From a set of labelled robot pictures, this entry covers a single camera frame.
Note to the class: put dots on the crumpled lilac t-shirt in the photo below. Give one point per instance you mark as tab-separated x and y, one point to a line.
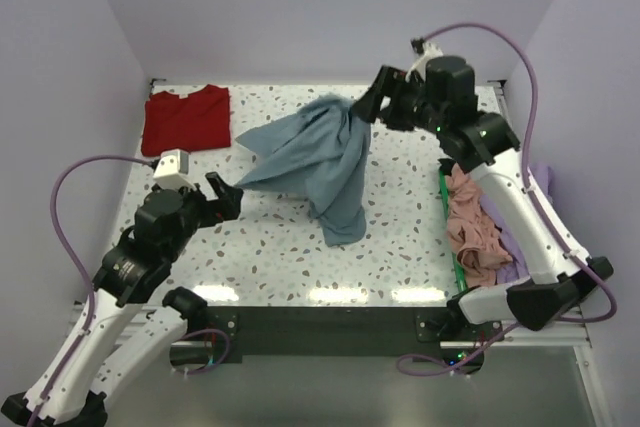
516	268

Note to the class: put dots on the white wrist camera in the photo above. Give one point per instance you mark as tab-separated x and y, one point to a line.
424	51
172	169

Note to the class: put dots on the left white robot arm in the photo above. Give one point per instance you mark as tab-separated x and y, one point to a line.
91	368

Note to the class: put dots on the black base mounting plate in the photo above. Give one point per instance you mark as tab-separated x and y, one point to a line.
330	332

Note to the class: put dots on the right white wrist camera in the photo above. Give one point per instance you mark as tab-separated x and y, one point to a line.
424	51

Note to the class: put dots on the folded red t-shirt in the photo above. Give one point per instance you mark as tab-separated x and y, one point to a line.
192	122

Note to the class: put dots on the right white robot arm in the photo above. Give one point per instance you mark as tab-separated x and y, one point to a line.
442	101

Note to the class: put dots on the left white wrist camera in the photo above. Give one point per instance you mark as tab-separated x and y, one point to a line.
172	169

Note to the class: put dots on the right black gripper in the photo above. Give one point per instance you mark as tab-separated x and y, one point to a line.
389	82

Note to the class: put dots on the blue-grey t-shirt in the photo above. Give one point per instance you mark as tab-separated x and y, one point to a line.
319	153

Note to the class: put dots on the crumpled pink t-shirt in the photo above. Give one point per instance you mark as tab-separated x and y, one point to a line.
472	235

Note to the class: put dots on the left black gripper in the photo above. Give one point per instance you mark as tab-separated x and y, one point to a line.
216	210

